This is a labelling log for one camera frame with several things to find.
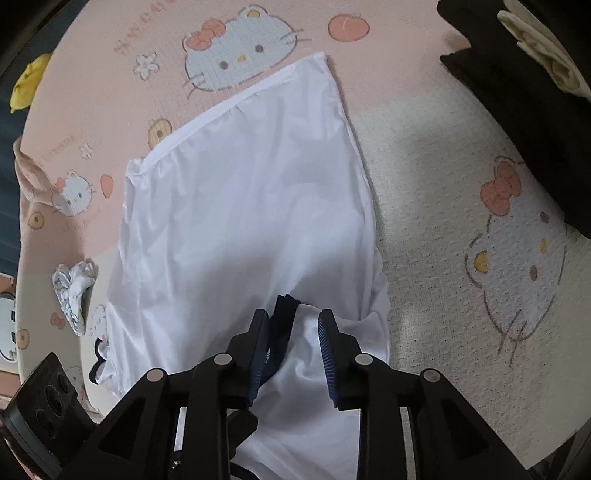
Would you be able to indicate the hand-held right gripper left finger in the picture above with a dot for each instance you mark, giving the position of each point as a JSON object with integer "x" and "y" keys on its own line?
{"x": 261, "y": 350}

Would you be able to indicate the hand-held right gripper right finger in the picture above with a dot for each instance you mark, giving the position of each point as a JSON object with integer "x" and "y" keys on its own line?
{"x": 328, "y": 355}

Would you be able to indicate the white t-shirt with navy trim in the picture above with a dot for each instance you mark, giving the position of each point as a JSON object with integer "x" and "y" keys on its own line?
{"x": 240, "y": 207}

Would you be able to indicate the small white cat print garment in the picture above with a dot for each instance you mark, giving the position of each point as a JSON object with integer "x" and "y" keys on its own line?
{"x": 74, "y": 290}

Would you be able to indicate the pink cream cat print blanket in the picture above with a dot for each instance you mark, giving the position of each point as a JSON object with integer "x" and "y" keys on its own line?
{"x": 438, "y": 184}

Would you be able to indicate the dark blue curtain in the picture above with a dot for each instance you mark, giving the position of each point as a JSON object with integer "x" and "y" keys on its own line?
{"x": 9, "y": 184}

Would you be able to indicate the folded black garment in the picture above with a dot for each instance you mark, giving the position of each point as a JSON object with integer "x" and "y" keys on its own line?
{"x": 531, "y": 115}

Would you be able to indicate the yellow plush toy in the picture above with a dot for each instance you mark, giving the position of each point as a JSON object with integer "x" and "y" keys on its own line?
{"x": 27, "y": 83}

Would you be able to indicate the folded cream garment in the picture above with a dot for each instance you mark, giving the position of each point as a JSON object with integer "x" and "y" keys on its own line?
{"x": 549, "y": 50}

